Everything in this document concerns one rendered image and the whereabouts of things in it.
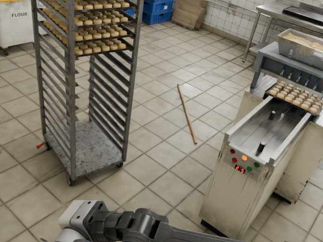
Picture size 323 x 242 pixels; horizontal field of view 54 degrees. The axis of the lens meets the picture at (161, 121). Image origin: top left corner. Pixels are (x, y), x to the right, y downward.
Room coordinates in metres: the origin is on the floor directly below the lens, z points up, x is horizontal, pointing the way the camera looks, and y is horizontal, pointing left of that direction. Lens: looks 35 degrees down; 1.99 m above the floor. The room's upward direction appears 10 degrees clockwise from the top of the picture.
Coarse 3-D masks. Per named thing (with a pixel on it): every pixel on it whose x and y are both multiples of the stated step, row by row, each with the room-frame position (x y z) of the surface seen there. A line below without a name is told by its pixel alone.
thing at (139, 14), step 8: (136, 16) 2.00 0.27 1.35; (136, 32) 1.99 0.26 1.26; (136, 40) 1.99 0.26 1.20; (136, 48) 1.99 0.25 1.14; (136, 56) 2.00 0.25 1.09; (136, 64) 2.00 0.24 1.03; (128, 88) 2.00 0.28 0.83; (128, 112) 1.99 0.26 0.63; (128, 120) 1.99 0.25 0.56; (128, 128) 2.00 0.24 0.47; (128, 136) 2.00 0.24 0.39
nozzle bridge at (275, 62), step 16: (272, 48) 2.37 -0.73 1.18; (256, 64) 2.26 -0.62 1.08; (272, 64) 2.29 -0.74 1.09; (288, 64) 2.15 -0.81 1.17; (304, 64) 2.16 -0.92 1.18; (256, 80) 2.34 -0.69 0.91; (288, 80) 2.16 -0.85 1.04; (304, 80) 2.15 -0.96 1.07; (320, 80) 2.10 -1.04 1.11; (320, 96) 2.03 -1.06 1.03
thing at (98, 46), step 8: (48, 24) 2.12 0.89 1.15; (56, 32) 2.02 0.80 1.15; (64, 40) 1.90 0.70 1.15; (104, 40) 2.02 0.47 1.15; (112, 40) 2.06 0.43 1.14; (80, 48) 1.85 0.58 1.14; (88, 48) 1.84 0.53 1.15; (96, 48) 1.86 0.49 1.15; (104, 48) 1.89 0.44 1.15; (112, 48) 1.93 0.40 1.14; (120, 48) 1.98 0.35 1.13
